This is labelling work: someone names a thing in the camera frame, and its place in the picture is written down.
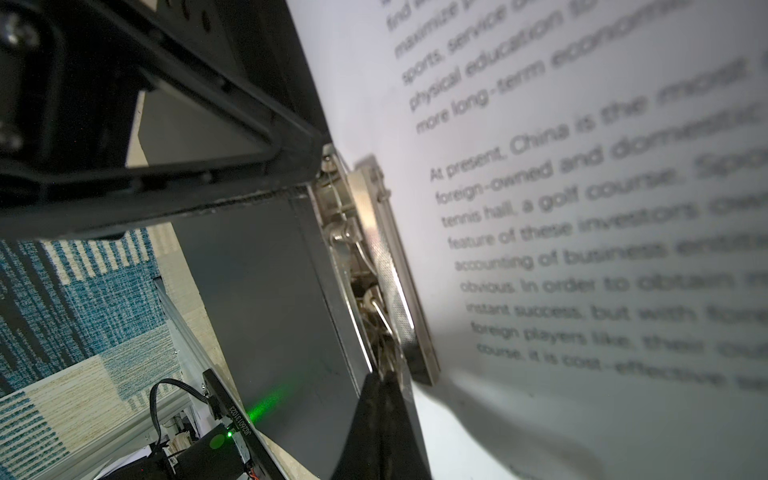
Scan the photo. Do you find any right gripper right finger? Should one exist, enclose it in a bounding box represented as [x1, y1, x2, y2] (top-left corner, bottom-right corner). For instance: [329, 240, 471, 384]
[381, 372, 431, 480]

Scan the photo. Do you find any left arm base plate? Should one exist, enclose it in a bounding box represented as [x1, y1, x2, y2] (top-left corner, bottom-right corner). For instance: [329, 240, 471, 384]
[202, 369, 288, 480]

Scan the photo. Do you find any red folder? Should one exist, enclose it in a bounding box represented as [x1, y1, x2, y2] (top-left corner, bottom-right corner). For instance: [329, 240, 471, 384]
[174, 146, 439, 479]

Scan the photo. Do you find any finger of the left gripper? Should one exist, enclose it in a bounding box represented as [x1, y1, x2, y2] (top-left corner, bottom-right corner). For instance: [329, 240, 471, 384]
[1, 1, 329, 240]

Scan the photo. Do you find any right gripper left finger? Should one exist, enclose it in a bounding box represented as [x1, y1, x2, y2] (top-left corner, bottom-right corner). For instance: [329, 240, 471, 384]
[331, 373, 381, 480]

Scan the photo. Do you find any text sheet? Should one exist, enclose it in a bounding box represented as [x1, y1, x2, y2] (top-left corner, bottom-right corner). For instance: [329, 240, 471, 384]
[289, 1, 767, 479]

